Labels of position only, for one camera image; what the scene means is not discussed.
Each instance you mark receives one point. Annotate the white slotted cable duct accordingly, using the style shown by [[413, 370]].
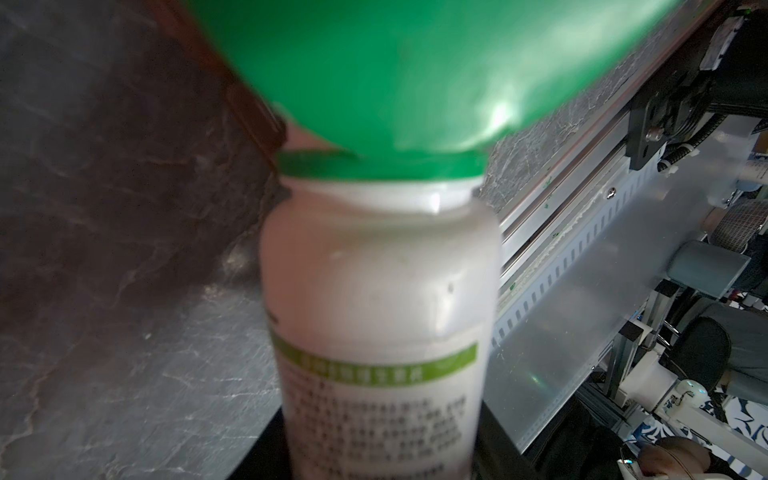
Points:
[[566, 243]]

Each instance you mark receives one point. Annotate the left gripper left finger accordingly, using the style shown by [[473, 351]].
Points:
[[268, 457]]

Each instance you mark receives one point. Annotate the aluminium frame rail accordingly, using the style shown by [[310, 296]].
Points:
[[532, 173]]

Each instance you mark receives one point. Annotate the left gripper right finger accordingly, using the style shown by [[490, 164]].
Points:
[[497, 458]]

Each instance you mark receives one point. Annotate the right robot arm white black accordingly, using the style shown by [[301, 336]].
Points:
[[727, 61]]

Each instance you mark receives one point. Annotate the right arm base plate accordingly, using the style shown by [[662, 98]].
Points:
[[667, 108]]

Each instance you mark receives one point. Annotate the white bottle green cap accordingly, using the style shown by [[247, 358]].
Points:
[[381, 271]]

